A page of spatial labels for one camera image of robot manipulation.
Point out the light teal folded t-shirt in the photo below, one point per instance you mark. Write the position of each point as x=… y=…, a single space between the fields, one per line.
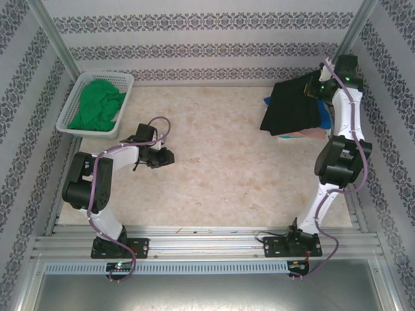
x=288 y=138

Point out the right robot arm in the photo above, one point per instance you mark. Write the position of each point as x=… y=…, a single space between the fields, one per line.
x=343 y=113

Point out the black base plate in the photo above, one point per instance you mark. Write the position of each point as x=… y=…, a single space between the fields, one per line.
x=139 y=247
x=274 y=247

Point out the aluminium mounting rail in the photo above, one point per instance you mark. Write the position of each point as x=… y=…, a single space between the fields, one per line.
x=207 y=244

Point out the aluminium frame post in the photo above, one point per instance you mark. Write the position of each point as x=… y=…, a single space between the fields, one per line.
x=360 y=19
x=56 y=39

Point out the metal sheet panel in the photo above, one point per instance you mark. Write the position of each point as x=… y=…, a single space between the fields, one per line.
x=207 y=291

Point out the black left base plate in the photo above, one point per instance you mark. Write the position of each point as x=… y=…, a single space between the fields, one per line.
x=139 y=247

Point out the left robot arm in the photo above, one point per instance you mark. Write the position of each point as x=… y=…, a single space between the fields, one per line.
x=123 y=155

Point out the white plastic basket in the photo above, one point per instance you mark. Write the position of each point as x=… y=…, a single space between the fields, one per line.
x=107 y=76

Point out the green t-shirt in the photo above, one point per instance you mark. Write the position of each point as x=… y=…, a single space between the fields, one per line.
x=94 y=107

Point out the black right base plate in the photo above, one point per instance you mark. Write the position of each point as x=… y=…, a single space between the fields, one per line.
x=274 y=247

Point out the pink folded t-shirt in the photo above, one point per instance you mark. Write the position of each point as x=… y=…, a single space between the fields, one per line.
x=311 y=133

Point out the small circuit board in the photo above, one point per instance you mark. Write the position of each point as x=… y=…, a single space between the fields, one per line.
x=120 y=266
x=298 y=265

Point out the black t-shirt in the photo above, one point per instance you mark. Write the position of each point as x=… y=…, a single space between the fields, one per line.
x=291 y=107

